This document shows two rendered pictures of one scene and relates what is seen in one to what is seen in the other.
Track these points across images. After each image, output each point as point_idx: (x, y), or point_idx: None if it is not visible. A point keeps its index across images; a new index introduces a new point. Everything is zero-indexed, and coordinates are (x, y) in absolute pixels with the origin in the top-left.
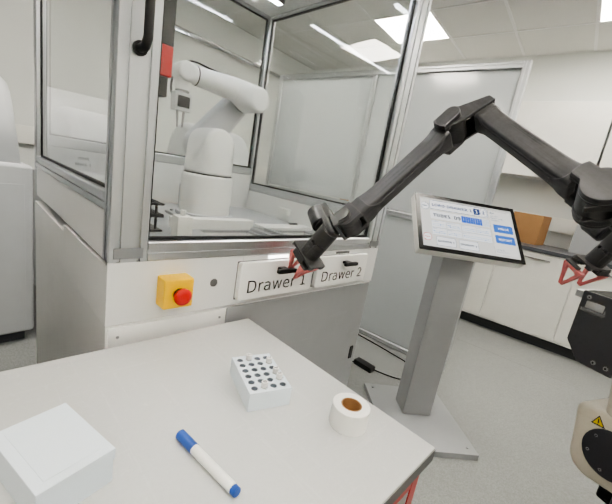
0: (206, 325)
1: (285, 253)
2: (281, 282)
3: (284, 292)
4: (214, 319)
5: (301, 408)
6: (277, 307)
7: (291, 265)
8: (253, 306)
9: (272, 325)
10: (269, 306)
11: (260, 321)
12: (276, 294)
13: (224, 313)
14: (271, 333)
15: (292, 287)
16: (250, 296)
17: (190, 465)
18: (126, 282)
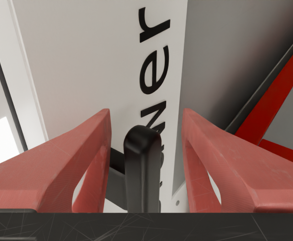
0: (181, 211)
1: None
2: (149, 104)
3: (182, 53)
4: (177, 207)
5: None
6: (198, 27)
7: (106, 167)
8: (177, 135)
9: (226, 19)
10: (188, 71)
11: (208, 79)
12: (179, 93)
13: (174, 197)
14: (238, 11)
15: (174, 5)
16: (168, 194)
17: None
18: None
